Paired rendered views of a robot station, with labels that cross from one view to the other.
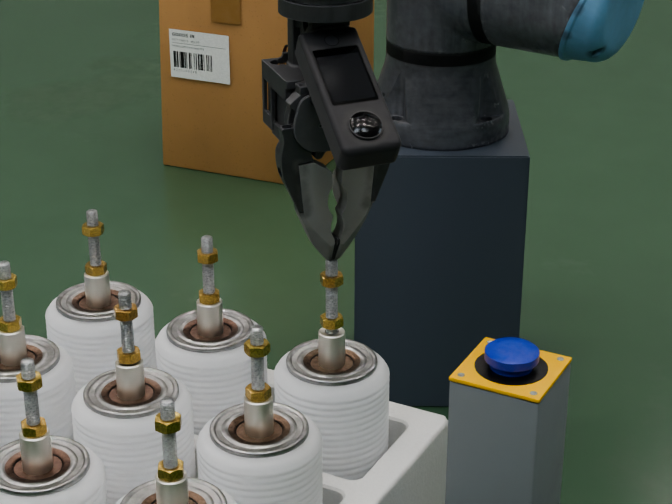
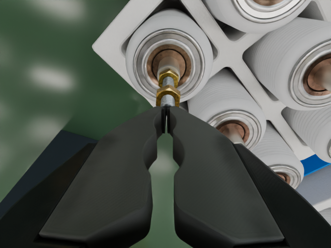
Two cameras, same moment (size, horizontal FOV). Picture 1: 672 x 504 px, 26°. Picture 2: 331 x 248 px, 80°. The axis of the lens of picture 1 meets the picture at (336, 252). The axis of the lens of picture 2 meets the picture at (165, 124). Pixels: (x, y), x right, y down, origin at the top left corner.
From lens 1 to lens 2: 106 cm
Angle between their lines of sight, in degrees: 35
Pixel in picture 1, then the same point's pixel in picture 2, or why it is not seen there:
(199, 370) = (251, 101)
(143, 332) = not seen: hidden behind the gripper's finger
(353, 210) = (133, 135)
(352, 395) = (168, 17)
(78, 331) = (297, 161)
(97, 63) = not seen: outside the picture
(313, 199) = (215, 157)
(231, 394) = (226, 89)
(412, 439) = (121, 29)
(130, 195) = not seen: outside the picture
